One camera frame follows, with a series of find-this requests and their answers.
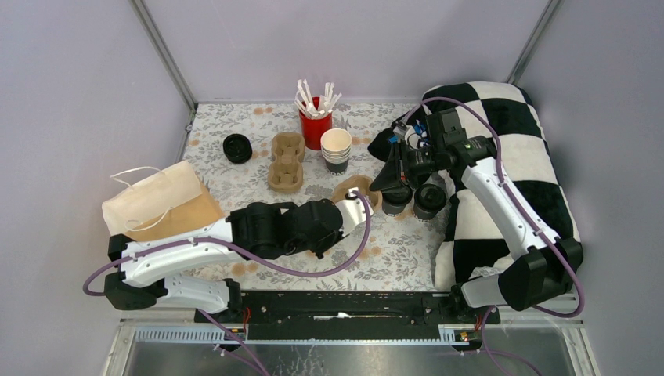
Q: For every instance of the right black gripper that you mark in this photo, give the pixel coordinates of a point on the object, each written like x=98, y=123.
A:
x=391, y=176

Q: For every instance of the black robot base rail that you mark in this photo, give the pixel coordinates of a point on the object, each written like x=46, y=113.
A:
x=347, y=315

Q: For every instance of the black white checkered pillow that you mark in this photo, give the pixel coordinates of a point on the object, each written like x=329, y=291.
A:
x=472, y=243

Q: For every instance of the stacked cardboard cup carriers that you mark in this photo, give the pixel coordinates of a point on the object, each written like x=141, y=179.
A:
x=286, y=173

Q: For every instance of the floral patterned table mat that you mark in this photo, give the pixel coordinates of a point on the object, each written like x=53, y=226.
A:
x=400, y=254

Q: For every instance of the stack of black lids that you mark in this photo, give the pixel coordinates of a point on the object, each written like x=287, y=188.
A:
x=237, y=148

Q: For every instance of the left aluminium frame post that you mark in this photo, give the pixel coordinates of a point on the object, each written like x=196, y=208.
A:
x=155, y=36

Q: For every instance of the black plastic cup lid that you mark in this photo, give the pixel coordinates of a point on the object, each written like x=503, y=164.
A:
x=430, y=197

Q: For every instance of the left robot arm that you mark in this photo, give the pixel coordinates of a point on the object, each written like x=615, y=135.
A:
x=151, y=272

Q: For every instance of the black cloth blue print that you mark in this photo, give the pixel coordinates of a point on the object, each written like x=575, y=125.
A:
x=380, y=147

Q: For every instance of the aluminium frame post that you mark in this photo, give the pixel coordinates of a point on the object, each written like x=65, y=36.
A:
x=155, y=36
x=528, y=51

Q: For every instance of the stack of paper cups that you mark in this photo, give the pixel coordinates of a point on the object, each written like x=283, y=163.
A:
x=336, y=148

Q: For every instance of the black paper coffee cup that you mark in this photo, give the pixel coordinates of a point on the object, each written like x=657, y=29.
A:
x=392, y=210
x=422, y=214

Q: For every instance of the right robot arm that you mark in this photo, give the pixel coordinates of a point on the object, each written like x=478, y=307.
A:
x=545, y=263

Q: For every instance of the red straw holder cup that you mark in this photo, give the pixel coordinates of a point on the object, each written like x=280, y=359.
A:
x=313, y=129

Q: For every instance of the right aluminium frame post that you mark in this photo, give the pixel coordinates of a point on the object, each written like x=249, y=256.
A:
x=528, y=51

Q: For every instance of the brown paper takeout bag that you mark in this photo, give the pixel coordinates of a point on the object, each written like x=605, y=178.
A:
x=159, y=203

